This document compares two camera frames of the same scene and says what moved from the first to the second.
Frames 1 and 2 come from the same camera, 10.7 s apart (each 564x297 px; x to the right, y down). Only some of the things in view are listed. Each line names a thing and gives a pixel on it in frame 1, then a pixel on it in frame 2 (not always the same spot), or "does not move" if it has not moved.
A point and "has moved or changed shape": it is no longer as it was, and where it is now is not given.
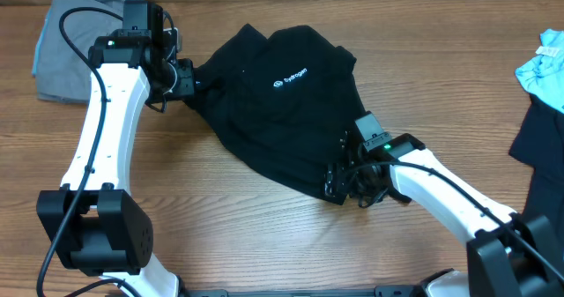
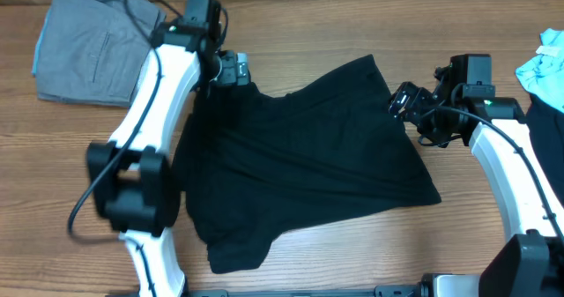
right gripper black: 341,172 -> 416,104
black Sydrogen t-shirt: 286,101 has moved or changed shape
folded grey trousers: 62,75 does not move
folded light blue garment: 40,40 does not move
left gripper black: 187,85 -> 229,75
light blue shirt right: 544,77 does not move
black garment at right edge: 539,141 does not move
